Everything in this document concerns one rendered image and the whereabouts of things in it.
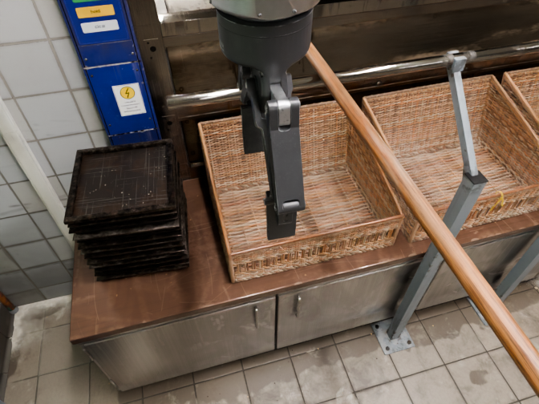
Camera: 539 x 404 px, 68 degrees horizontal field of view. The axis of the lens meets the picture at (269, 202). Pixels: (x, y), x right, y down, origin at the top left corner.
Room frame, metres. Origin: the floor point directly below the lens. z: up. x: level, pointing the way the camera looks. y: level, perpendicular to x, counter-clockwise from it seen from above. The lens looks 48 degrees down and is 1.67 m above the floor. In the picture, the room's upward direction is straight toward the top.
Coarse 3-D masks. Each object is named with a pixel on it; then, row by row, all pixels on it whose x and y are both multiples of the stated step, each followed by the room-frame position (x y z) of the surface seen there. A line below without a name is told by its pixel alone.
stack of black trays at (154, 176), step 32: (96, 160) 0.89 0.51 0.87; (128, 160) 0.89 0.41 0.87; (160, 160) 0.89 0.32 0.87; (96, 192) 0.76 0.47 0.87; (128, 192) 0.76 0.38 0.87; (160, 192) 0.76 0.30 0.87; (96, 224) 0.67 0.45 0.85; (128, 224) 0.67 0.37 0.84; (160, 224) 0.69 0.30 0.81; (96, 256) 0.65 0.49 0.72; (128, 256) 0.67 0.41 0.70; (160, 256) 0.69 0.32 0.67
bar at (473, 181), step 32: (384, 64) 0.90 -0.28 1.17; (416, 64) 0.91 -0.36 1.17; (448, 64) 0.93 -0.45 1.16; (192, 96) 0.76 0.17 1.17; (224, 96) 0.77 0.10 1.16; (480, 192) 0.72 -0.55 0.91; (448, 224) 0.72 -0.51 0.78; (416, 288) 0.72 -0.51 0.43; (512, 288) 0.85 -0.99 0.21; (384, 352) 0.66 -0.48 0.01
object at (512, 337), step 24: (312, 48) 0.91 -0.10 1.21; (336, 96) 0.73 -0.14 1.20; (360, 120) 0.63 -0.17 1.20; (384, 144) 0.56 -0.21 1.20; (384, 168) 0.51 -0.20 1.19; (408, 192) 0.45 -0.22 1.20; (432, 216) 0.39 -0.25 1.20; (432, 240) 0.36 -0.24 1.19; (456, 240) 0.35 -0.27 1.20; (456, 264) 0.31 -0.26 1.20; (480, 288) 0.27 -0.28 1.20; (480, 312) 0.25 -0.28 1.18; (504, 312) 0.24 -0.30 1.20; (504, 336) 0.21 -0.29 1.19; (528, 360) 0.18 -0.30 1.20
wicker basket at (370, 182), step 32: (224, 128) 1.11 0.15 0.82; (320, 128) 1.18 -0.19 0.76; (352, 128) 1.17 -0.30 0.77; (224, 160) 1.08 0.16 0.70; (256, 160) 1.10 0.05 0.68; (320, 160) 1.15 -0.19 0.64; (352, 160) 1.13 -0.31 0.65; (224, 192) 1.03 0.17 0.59; (256, 192) 1.02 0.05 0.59; (320, 192) 1.02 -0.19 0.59; (352, 192) 1.03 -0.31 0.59; (384, 192) 0.90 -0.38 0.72; (224, 224) 0.74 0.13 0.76; (256, 224) 0.87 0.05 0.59; (320, 224) 0.87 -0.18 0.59; (352, 224) 0.87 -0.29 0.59; (384, 224) 0.78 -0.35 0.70; (256, 256) 0.67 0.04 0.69; (288, 256) 0.70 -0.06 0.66; (320, 256) 0.72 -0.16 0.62
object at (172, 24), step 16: (320, 0) 1.26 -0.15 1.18; (336, 0) 1.26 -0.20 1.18; (352, 0) 1.26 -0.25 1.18; (368, 0) 1.28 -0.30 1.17; (384, 0) 1.29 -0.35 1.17; (400, 0) 1.30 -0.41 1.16; (416, 0) 1.32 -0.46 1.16; (432, 0) 1.34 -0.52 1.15; (448, 0) 1.35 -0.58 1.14; (160, 16) 1.15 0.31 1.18; (176, 16) 1.15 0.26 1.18; (192, 16) 1.15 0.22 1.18; (208, 16) 1.15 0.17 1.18; (320, 16) 1.23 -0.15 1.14; (176, 32) 1.12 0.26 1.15; (192, 32) 1.13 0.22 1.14
